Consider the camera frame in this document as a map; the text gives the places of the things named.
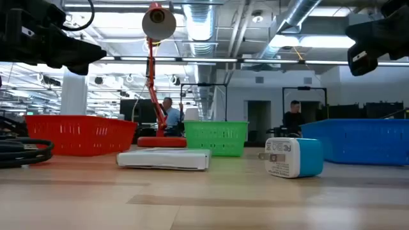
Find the red desk lamp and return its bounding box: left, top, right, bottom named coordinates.
left=137, top=2, right=188, bottom=148

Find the red plastic basket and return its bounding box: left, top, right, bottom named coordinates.
left=24, top=114, right=138, bottom=157

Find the green plastic basket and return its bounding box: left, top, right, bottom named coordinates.
left=183, top=120, right=249, bottom=157

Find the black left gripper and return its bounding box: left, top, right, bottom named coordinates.
left=0, top=0, right=107, bottom=76

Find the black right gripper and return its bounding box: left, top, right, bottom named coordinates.
left=344, top=4, right=409, bottom=77

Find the black USB cable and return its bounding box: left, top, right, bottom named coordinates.
left=0, top=136, right=54, bottom=169

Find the black background monitor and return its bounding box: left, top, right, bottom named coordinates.
left=120, top=98, right=157, bottom=124

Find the white product box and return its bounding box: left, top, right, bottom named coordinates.
left=116, top=147, right=212, bottom=171

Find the blue plastic basket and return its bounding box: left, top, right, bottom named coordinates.
left=300, top=118, right=409, bottom=166

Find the white column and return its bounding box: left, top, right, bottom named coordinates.
left=60, top=68, right=89, bottom=118

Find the black equipment row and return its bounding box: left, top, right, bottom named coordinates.
left=316, top=101, right=405, bottom=121

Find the white and blue charger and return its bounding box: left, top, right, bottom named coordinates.
left=258, top=137, right=324, bottom=179

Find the silver ventilation duct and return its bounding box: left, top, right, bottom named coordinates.
left=181, top=0, right=219, bottom=58

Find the person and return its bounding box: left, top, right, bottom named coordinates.
left=282, top=100, right=306, bottom=137
left=161, top=97, right=185, bottom=137

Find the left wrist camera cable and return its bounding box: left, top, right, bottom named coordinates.
left=62, top=0, right=96, bottom=32

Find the long ceiling light bar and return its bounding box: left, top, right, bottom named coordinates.
left=95, top=56, right=409, bottom=65

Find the black metal rig frame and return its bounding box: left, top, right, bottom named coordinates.
left=282, top=86, right=328, bottom=121

